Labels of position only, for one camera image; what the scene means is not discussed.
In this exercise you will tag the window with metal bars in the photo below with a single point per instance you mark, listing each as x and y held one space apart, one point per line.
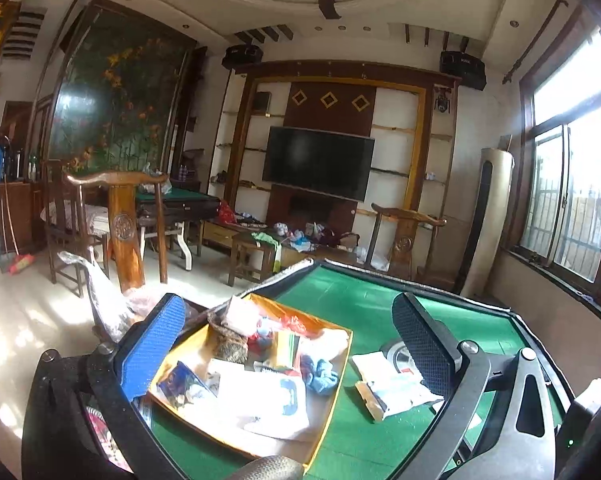
570 200

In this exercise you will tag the yellow cardboard box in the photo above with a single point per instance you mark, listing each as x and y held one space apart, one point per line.
325 412

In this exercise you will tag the low wooden television bench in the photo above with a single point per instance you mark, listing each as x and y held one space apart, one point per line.
220 232

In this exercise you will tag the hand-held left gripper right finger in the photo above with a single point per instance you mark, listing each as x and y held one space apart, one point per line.
423 350

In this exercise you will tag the green yellow packet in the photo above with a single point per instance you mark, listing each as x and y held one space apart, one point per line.
286 352

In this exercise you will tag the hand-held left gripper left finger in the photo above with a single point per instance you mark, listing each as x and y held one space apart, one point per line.
153 345

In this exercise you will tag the large floral wall painting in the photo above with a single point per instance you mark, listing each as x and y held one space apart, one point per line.
115 100

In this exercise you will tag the small white tissue pack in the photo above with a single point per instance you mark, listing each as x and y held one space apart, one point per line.
240 312

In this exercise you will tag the wooden cabinet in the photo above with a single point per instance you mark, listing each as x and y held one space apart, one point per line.
15 210

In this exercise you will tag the green cloth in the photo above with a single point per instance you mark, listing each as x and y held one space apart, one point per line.
264 237

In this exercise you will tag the small black shelf speaker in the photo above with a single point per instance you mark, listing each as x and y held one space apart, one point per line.
263 101

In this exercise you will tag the red broom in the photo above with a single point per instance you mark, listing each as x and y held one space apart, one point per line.
23 263

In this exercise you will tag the white wet wipes pack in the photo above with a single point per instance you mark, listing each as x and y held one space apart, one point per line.
275 405

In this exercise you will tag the blue white packet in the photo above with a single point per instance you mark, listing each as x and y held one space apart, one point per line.
400 395

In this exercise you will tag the grey rounded object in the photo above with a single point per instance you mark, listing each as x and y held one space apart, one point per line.
265 469

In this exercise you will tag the black flat television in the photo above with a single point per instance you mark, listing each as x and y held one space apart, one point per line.
318 162

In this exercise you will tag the cotton bag with blue header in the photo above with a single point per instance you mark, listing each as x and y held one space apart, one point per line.
180 385

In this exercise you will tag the red blue knitted item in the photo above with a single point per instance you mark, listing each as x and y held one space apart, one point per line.
263 337

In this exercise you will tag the dark wooden chair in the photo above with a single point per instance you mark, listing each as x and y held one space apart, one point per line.
55 220

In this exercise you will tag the clear packet of red sticks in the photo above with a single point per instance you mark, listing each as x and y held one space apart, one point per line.
293 324

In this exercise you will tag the brown woven pouch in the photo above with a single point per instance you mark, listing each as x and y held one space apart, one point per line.
228 347

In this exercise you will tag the red plastic bag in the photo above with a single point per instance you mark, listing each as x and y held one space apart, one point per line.
225 212

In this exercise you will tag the carved wooden chair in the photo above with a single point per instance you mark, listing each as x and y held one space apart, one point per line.
125 225
405 245

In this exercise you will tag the beige standing air conditioner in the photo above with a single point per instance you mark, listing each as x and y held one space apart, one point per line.
492 200

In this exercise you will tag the black wall speaker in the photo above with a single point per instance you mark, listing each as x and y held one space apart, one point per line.
243 56
463 69

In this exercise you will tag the green mahjong table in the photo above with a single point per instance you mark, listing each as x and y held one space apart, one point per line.
180 205

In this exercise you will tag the small white packet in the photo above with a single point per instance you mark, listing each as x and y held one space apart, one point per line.
373 365

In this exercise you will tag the small wooden stool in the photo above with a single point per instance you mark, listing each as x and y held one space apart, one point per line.
253 250

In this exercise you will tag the blue terry towel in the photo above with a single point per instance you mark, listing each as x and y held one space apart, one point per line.
320 377

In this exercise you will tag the white cloth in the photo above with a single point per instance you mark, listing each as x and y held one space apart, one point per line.
325 342

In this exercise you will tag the clear plastic bag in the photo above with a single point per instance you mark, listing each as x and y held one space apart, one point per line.
105 305

